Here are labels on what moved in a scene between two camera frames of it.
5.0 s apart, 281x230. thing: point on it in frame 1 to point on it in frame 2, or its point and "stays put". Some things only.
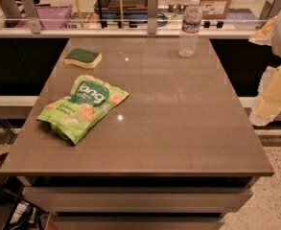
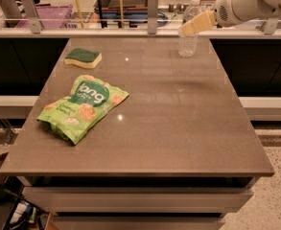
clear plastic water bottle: x=191 y=28 stays put
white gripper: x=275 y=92 to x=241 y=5
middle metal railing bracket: x=152 y=11 stays put
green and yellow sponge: x=84 y=57 stays put
